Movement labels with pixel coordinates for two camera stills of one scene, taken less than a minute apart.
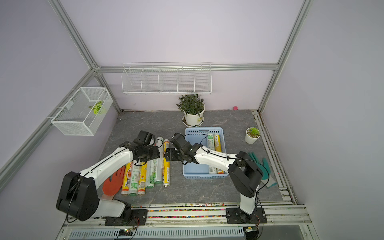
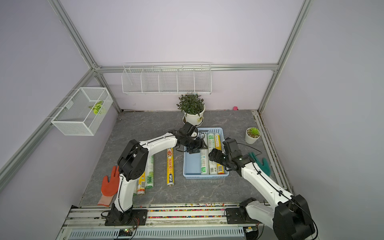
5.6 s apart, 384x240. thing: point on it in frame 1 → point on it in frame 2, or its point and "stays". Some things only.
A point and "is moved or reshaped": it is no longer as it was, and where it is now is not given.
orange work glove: [112, 184] stays
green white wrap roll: [210, 144] stays
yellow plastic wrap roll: [217, 143] stays
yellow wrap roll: [166, 164] is moved or reshaped
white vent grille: [160, 233] stays
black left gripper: [156, 154] → [200, 145]
